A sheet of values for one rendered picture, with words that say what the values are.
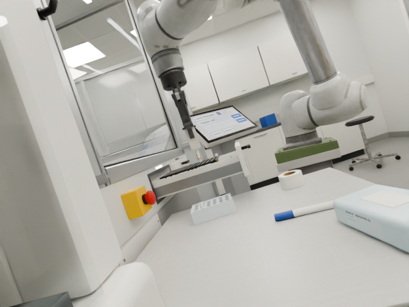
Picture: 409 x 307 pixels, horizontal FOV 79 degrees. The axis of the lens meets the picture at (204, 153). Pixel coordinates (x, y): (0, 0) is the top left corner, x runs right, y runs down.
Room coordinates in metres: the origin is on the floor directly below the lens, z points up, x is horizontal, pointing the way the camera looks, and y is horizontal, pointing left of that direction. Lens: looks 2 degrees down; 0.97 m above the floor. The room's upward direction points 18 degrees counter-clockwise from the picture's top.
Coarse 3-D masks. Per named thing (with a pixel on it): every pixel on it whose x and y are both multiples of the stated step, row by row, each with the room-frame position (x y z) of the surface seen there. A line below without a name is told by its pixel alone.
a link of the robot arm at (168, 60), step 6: (156, 54) 0.72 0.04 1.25; (162, 54) 0.71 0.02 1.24; (168, 54) 0.71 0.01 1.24; (174, 54) 0.72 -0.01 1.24; (180, 54) 0.75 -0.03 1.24; (156, 60) 0.72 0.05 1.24; (162, 60) 0.71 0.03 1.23; (168, 60) 0.71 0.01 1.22; (174, 60) 0.72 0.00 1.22; (180, 60) 0.73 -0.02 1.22; (156, 66) 0.72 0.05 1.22; (162, 66) 0.71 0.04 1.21; (168, 66) 0.71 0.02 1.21; (174, 66) 0.71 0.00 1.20; (180, 66) 0.73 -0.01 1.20; (156, 72) 0.73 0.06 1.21; (162, 72) 0.72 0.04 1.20; (168, 72) 0.72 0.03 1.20
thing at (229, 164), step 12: (228, 156) 1.08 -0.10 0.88; (204, 168) 0.86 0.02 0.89; (216, 168) 0.85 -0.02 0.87; (228, 168) 0.84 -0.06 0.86; (240, 168) 0.84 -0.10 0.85; (156, 180) 0.98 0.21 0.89; (168, 180) 0.88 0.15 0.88; (180, 180) 0.87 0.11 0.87; (192, 180) 0.86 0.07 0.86; (204, 180) 0.86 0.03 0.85; (216, 180) 0.85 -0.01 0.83; (156, 192) 0.88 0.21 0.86; (168, 192) 0.88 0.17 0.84
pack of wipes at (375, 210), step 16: (352, 192) 0.43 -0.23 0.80; (368, 192) 0.41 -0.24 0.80; (384, 192) 0.39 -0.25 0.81; (400, 192) 0.37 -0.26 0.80; (336, 208) 0.42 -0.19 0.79; (352, 208) 0.38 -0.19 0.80; (368, 208) 0.35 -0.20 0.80; (384, 208) 0.34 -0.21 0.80; (400, 208) 0.32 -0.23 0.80; (352, 224) 0.39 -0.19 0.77; (368, 224) 0.35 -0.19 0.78; (384, 224) 0.32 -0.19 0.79; (400, 224) 0.29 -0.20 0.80; (384, 240) 0.33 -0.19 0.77; (400, 240) 0.30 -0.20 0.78
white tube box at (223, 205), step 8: (208, 200) 0.77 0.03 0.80; (216, 200) 0.74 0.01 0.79; (224, 200) 0.71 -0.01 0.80; (232, 200) 0.68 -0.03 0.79; (192, 208) 0.73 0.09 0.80; (200, 208) 0.71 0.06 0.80; (208, 208) 0.68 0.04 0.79; (216, 208) 0.68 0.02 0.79; (224, 208) 0.68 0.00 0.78; (232, 208) 0.68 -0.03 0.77; (192, 216) 0.69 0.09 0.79; (200, 216) 0.68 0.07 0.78; (208, 216) 0.68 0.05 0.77; (216, 216) 0.68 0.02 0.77
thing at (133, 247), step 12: (180, 192) 1.18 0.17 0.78; (192, 192) 1.41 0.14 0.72; (168, 204) 0.97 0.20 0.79; (180, 204) 1.12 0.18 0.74; (192, 204) 1.33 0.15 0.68; (156, 216) 0.83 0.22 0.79; (168, 216) 0.93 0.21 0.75; (144, 228) 0.72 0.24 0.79; (156, 228) 0.80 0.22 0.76; (132, 240) 0.63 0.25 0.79; (144, 240) 0.69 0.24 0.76; (132, 252) 0.61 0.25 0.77; (120, 264) 0.55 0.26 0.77
